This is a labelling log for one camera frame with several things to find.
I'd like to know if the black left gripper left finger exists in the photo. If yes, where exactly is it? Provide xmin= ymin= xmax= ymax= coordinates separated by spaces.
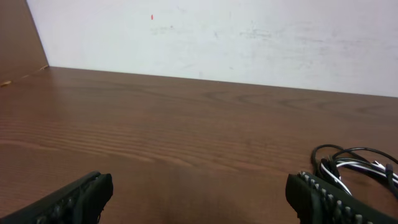
xmin=1 ymin=171 xmax=113 ymax=224

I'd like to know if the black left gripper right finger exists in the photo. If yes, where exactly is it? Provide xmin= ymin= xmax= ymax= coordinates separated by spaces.
xmin=285 ymin=172 xmax=397 ymax=224

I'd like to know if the black USB cable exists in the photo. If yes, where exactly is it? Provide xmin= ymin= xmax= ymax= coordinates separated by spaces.
xmin=310 ymin=144 xmax=398 ymax=200

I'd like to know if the white USB cable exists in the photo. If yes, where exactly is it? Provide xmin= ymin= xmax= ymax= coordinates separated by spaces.
xmin=320 ymin=159 xmax=398 ymax=196

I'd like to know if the brown cardboard side panel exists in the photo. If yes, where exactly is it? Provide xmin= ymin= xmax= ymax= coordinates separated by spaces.
xmin=1 ymin=0 xmax=49 ymax=86

